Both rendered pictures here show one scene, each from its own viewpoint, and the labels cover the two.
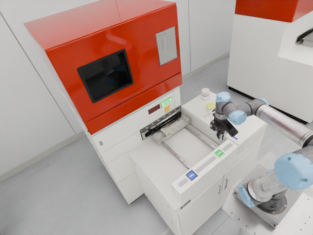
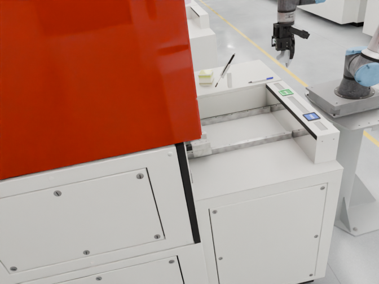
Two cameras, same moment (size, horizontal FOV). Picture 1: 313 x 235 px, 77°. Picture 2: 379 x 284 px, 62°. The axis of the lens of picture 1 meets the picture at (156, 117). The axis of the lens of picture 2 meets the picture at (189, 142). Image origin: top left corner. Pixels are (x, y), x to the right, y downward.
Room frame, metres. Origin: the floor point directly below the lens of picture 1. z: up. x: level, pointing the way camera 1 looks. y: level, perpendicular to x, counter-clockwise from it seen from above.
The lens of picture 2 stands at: (0.70, 1.12, 1.69)
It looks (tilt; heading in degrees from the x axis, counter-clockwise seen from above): 33 degrees down; 294
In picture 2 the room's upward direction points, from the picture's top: 9 degrees counter-clockwise
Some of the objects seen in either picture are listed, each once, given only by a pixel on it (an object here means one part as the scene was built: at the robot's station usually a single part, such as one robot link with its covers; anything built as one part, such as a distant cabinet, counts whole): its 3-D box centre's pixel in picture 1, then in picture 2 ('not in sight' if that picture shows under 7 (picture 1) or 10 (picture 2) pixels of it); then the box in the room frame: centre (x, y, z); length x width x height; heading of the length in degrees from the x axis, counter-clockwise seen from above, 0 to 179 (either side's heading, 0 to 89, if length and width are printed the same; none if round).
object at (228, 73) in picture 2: (210, 115); (225, 75); (1.11, -0.42, 1.03); 0.06 x 0.04 x 0.13; 28
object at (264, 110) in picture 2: (197, 135); (224, 118); (1.10, -0.31, 0.84); 0.50 x 0.02 x 0.03; 28
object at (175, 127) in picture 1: (172, 129); (195, 132); (1.20, -0.11, 0.87); 0.36 x 0.08 x 0.03; 118
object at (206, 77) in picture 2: (211, 107); (206, 77); (1.23, -0.47, 1.00); 0.07 x 0.07 x 0.07; 4
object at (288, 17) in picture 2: (221, 113); (286, 16); (0.81, -0.37, 1.33); 0.08 x 0.08 x 0.05
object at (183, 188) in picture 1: (206, 169); (296, 116); (0.74, -0.27, 0.89); 0.55 x 0.09 x 0.14; 118
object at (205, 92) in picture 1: (205, 94); not in sight; (1.41, -0.48, 1.01); 0.07 x 0.07 x 0.10
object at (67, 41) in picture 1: (107, 55); (52, 17); (1.47, 0.27, 1.52); 0.81 x 0.75 x 0.59; 118
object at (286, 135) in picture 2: (173, 152); (238, 145); (0.98, -0.08, 0.84); 0.50 x 0.02 x 0.03; 28
